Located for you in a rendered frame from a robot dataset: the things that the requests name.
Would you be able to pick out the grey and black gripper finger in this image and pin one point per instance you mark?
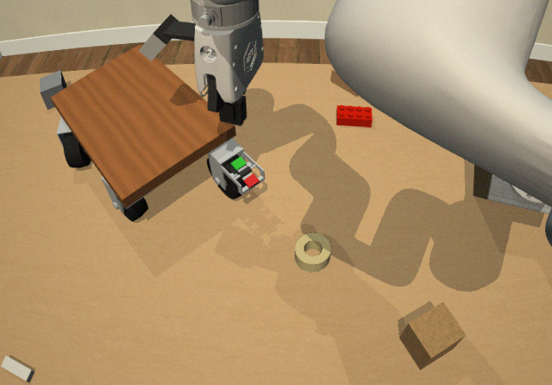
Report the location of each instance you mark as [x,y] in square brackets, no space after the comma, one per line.
[243,99]
[230,113]

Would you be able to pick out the beige roll of masking tape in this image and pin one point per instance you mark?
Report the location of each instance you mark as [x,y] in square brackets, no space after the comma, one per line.
[312,241]

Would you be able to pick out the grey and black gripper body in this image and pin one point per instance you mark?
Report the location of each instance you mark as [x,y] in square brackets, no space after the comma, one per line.
[234,55]

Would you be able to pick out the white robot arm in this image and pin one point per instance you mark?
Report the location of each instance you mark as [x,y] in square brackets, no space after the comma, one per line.
[452,71]

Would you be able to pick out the red toy brick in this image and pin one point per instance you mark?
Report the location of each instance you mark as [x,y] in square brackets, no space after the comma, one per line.
[354,116]

